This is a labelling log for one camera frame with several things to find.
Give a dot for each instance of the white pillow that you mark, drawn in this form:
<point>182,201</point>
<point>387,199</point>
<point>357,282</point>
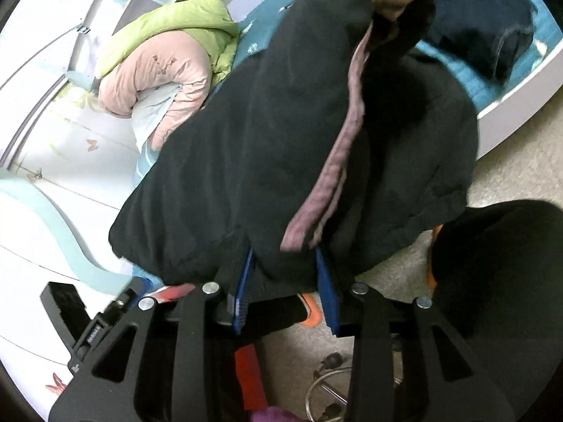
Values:
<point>149,114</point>

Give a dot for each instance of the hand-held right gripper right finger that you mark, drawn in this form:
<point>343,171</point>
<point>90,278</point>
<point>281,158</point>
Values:
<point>327,299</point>

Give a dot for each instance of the red cloth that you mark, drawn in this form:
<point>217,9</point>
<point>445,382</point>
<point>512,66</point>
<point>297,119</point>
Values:
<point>173,294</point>
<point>250,378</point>

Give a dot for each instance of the folded dark blue jeans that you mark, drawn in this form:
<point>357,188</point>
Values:
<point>475,26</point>

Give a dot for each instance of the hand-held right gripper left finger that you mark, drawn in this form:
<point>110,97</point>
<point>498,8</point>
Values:
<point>244,290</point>

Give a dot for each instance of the teal bunk bed frame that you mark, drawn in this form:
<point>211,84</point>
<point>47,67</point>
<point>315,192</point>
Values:
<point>66,237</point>

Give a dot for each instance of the orange slipper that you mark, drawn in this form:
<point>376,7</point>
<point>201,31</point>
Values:
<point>313,312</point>
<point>433,259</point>

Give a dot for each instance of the person's leg in black trousers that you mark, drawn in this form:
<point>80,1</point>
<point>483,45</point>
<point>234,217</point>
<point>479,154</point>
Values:
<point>497,272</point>

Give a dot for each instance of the purple cloth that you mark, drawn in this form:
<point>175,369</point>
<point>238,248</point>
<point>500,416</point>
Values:
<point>277,415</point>

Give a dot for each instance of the black zip jacket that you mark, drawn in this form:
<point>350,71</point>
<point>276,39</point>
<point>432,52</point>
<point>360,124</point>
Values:
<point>264,140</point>

